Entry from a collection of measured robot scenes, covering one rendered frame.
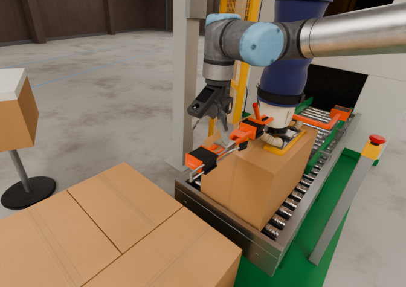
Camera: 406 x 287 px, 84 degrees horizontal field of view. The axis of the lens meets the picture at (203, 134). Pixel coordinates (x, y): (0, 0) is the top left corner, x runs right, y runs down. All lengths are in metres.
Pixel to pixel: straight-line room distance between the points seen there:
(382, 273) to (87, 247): 1.94
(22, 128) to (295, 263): 2.10
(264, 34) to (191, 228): 1.00
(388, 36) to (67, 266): 1.29
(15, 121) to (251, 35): 1.64
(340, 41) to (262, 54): 0.15
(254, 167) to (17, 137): 1.55
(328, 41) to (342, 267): 1.77
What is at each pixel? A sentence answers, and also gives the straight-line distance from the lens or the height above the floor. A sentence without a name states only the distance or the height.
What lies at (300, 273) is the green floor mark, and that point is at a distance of 1.93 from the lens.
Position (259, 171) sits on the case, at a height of 0.92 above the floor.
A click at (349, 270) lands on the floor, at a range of 2.12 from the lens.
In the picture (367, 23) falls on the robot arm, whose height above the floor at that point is 1.54.
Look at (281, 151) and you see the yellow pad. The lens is 1.14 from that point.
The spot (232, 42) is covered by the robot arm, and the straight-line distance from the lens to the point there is 0.56.
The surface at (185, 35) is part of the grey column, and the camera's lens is 1.99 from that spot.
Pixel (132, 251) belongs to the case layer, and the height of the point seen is 0.54.
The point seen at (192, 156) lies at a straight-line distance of 0.76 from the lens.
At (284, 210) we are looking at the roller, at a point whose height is 0.54.
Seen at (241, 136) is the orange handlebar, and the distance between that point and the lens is 0.93.
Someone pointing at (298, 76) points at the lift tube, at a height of 1.30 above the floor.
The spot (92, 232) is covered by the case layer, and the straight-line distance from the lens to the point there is 1.32.
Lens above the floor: 1.54
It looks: 29 degrees down
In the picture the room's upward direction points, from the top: 5 degrees clockwise
